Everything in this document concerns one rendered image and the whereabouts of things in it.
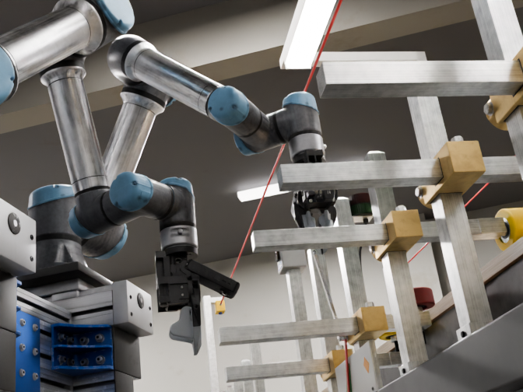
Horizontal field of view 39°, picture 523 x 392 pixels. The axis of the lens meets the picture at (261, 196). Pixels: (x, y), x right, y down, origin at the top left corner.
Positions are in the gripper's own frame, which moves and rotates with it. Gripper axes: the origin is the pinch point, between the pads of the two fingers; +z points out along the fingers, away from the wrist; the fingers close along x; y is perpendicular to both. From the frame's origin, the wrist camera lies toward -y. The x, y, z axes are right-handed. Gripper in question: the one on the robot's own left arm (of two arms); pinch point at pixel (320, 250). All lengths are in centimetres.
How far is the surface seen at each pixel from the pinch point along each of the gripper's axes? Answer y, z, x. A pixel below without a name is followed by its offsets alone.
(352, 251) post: -4.3, -0.7, 8.2
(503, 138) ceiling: -394, -235, 299
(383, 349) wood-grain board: -48, 12, 27
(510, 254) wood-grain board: 25.3, 12.1, 27.1
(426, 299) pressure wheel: 1.8, 12.6, 19.9
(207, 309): -261, -62, 7
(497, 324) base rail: 57, 31, 4
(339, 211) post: -4.3, -10.0, 7.0
